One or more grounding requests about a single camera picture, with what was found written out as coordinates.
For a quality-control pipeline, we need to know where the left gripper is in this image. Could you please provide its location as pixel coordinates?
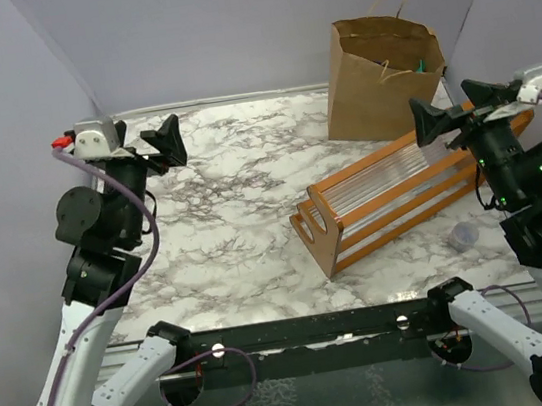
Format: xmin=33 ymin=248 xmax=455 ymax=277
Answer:
xmin=96 ymin=111 xmax=199 ymax=246

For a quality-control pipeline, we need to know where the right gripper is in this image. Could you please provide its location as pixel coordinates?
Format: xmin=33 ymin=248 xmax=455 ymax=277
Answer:
xmin=407 ymin=70 xmax=533 ymax=217

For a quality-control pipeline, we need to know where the brown paper bag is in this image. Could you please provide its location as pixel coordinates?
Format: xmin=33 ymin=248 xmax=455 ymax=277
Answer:
xmin=327 ymin=9 xmax=446 ymax=142

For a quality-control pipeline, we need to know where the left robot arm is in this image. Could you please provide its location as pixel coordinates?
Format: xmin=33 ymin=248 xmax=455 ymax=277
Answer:
xmin=36 ymin=115 xmax=192 ymax=406

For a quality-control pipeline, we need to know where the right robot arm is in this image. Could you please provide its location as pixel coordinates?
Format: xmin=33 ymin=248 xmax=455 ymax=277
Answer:
xmin=410 ymin=64 xmax=542 ymax=403

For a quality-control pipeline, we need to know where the teal green snack packet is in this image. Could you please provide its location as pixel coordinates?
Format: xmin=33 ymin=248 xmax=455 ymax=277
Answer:
xmin=416 ymin=58 xmax=428 ymax=73

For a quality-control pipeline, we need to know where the small clear plastic cup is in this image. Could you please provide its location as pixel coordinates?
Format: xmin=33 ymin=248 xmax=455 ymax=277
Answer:
xmin=447 ymin=221 xmax=480 ymax=253

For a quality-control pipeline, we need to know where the wooden rack with clear rods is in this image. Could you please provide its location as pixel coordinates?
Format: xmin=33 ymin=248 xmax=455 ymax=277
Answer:
xmin=276 ymin=93 xmax=542 ymax=284

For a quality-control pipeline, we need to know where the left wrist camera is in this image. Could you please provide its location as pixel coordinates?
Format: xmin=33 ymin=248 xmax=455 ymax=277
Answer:
xmin=52 ymin=117 xmax=123 ymax=161

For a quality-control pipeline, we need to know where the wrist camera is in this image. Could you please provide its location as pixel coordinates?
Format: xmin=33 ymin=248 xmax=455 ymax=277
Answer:
xmin=477 ymin=62 xmax=542 ymax=124
xmin=52 ymin=117 xmax=123 ymax=161

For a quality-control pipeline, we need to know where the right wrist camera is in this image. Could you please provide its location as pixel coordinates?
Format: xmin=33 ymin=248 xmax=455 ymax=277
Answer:
xmin=477 ymin=62 xmax=542 ymax=124

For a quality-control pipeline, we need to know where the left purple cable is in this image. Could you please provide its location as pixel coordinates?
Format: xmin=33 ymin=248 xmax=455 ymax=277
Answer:
xmin=0 ymin=123 xmax=261 ymax=406

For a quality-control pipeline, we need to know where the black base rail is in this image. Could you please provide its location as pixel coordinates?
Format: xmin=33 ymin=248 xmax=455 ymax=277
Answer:
xmin=146 ymin=278 xmax=485 ymax=398

